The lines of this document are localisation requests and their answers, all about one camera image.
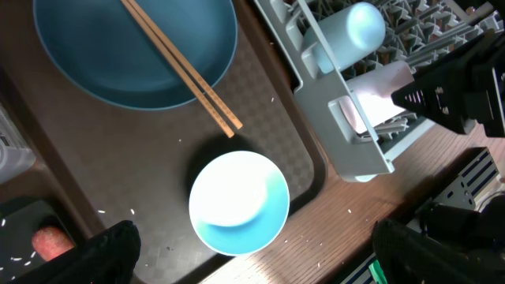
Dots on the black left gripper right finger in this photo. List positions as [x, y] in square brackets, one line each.
[405, 256]

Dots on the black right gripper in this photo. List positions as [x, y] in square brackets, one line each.
[462, 89]

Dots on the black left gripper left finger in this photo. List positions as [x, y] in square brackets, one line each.
[109, 257]

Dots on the orange carrot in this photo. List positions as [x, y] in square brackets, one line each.
[51, 242]

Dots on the pink cup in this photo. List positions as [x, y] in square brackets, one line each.
[373, 90]

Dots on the light blue cup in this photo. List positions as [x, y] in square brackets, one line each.
[354, 32]

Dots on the grey dishwasher rack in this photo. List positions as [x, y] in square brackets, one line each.
[417, 32]

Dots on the light blue bowl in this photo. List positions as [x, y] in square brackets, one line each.
[239, 203]

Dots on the brown serving tray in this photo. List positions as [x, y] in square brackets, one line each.
[113, 163]

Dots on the black tray bin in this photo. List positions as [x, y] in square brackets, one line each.
[21, 218]

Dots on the clear plastic bin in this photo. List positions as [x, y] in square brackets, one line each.
[16, 155]

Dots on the dark blue plate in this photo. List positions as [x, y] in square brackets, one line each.
[100, 47]

